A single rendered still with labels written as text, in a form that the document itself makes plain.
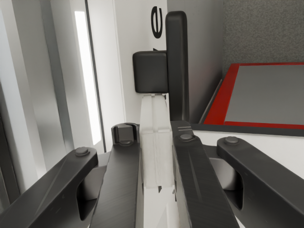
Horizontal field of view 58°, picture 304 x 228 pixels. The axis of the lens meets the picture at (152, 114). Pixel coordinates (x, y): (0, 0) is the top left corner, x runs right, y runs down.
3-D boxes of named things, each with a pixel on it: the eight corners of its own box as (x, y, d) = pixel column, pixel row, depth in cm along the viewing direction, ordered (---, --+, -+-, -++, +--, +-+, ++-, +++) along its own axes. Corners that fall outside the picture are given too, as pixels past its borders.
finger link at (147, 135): (159, 189, 13) (144, 190, 13) (155, 134, 20) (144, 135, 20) (155, 131, 12) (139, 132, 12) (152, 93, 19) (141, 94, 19)
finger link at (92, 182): (143, 198, 11) (71, 202, 11) (144, 146, 16) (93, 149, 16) (140, 165, 11) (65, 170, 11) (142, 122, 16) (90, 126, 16)
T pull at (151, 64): (187, 10, 17) (182, 10, 16) (190, 122, 19) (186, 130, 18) (135, 15, 18) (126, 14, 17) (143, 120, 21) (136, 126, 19)
